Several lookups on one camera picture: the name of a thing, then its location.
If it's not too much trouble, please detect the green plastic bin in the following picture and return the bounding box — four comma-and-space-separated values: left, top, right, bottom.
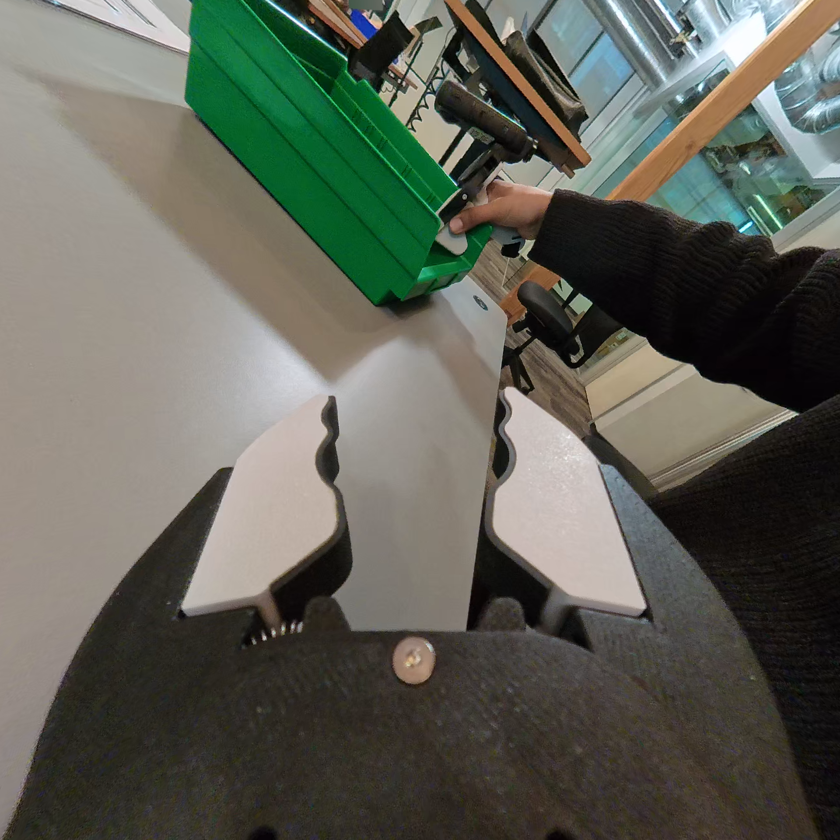
185, 0, 494, 307

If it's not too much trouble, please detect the person's right forearm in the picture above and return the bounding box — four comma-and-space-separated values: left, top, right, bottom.
528, 189, 840, 414

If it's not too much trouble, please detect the wooden side table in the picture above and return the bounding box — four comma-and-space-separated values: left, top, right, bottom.
497, 262, 564, 324

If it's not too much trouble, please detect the silver ventilation duct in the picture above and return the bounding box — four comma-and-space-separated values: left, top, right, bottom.
600, 0, 729, 89

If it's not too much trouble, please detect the wooden beam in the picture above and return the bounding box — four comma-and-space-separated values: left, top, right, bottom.
607, 0, 840, 203

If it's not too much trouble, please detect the black device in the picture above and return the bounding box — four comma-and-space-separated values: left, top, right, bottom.
346, 10, 416, 91

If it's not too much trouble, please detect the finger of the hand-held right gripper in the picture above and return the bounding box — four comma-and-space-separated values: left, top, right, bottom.
435, 174, 505, 256

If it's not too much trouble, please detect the black office chair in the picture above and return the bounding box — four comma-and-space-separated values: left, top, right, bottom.
500, 281, 621, 395

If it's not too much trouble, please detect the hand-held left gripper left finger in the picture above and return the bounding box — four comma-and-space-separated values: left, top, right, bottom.
180, 394, 355, 632

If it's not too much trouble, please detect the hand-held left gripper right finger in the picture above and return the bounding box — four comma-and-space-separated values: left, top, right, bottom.
482, 387, 651, 639

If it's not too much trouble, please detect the wooden top table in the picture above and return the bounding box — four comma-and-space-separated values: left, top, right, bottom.
445, 0, 593, 179

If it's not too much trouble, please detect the black bag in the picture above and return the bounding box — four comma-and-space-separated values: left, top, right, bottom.
502, 29, 589, 142

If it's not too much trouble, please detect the person's right hand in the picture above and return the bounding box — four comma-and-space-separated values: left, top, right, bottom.
449, 180, 553, 245

